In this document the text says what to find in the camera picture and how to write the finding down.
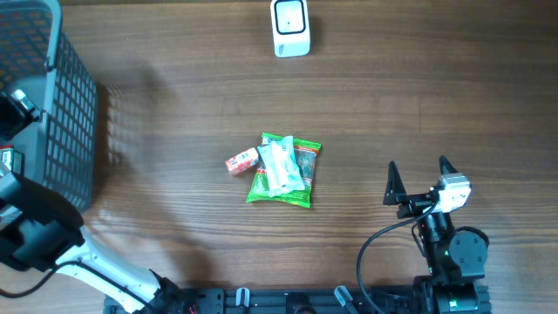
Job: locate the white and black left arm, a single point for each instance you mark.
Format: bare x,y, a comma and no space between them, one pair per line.
49,235

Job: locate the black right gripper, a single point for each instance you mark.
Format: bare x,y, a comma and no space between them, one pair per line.
397,194

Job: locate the dark grey plastic basket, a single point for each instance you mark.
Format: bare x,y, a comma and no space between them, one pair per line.
38,59

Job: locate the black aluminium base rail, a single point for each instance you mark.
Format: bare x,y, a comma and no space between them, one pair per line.
390,299

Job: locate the green snack bag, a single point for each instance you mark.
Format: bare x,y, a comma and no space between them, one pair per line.
306,153

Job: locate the white barcode scanner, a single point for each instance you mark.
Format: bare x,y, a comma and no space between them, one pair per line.
290,22

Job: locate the green white box in basket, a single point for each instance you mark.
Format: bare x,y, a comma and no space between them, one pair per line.
13,160

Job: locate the orange tissue pack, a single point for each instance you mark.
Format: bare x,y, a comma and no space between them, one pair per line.
242,161

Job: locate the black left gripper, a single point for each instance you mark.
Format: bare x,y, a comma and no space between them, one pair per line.
17,117

